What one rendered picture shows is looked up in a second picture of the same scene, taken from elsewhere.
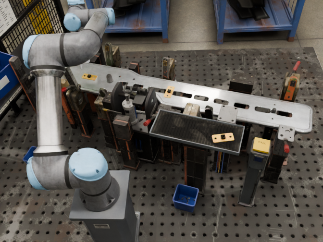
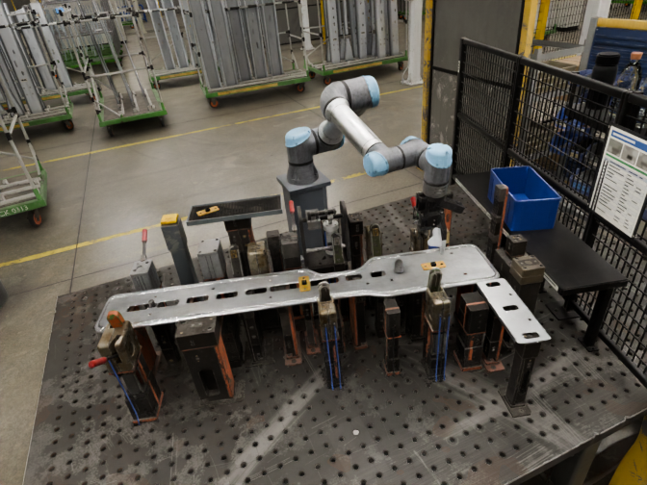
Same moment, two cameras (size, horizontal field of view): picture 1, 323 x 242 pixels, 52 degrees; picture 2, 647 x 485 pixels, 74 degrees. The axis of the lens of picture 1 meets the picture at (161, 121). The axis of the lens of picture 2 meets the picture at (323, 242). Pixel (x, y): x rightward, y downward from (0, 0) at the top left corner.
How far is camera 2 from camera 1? 244 cm
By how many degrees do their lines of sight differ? 95
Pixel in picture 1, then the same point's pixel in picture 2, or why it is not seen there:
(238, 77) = (204, 324)
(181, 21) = not seen: outside the picture
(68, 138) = not seen: hidden behind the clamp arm
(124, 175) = (292, 189)
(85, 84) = (427, 257)
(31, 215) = (394, 233)
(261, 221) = not seen: hidden behind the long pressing
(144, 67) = (439, 441)
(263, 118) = (168, 293)
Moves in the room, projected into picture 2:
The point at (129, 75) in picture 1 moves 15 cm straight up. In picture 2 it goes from (379, 285) to (378, 248)
